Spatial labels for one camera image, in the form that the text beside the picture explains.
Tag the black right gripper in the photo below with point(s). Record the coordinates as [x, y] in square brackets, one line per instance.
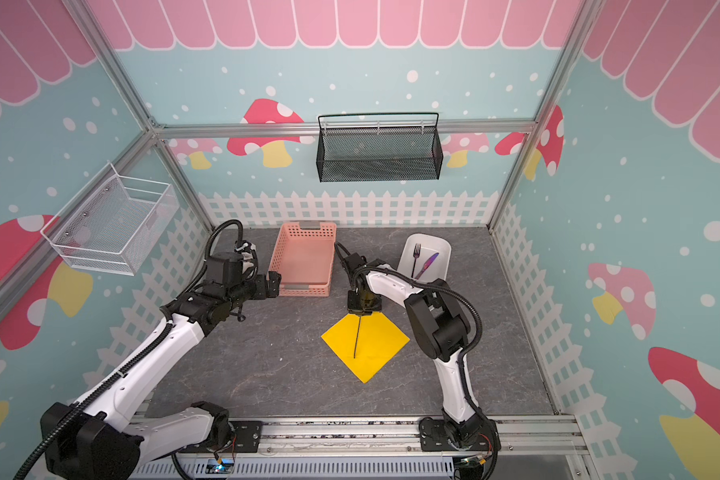
[364, 302]

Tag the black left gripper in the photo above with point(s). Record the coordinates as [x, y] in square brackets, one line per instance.
[262, 291]

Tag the purple metal spoon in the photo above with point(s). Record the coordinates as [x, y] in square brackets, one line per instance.
[357, 335]

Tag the yellow paper napkin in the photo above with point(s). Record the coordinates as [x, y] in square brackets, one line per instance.
[380, 340]

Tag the purple metal fork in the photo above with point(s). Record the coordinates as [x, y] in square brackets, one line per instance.
[415, 255]

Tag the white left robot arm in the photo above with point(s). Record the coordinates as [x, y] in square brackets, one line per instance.
[94, 436]

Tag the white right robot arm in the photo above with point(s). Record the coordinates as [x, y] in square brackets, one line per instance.
[446, 327]

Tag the pink perforated plastic basket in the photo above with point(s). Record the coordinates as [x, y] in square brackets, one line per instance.
[303, 256]

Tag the white plastic tub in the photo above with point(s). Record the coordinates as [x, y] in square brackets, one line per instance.
[425, 258]

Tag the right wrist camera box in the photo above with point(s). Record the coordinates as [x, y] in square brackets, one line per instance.
[352, 263]

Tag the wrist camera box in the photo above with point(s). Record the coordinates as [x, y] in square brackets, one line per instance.
[352, 263]
[230, 268]

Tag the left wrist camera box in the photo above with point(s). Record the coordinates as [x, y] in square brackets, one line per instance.
[230, 268]

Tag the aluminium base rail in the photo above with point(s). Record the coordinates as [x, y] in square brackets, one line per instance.
[386, 447]

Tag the black mesh wall basket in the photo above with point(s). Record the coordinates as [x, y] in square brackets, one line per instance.
[376, 147]

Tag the white wire wall basket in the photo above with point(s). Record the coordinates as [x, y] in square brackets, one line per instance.
[112, 225]

